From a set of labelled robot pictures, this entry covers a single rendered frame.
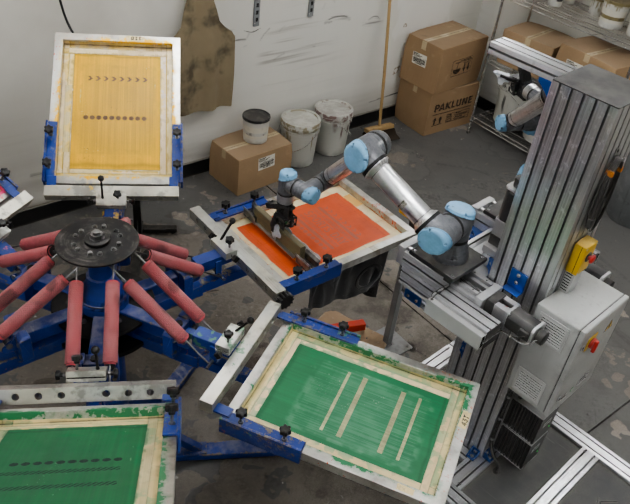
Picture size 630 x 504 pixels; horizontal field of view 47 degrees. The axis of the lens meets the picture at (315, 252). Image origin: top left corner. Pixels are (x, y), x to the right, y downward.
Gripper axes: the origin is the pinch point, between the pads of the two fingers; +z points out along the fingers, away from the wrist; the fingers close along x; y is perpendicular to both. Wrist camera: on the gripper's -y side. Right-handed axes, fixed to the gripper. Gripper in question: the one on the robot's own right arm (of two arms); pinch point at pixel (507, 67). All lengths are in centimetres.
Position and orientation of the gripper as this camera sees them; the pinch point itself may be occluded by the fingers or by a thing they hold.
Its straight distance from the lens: 357.5
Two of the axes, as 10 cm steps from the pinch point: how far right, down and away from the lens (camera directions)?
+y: 0.3, 7.6, 6.5
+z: -2.9, -6.1, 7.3
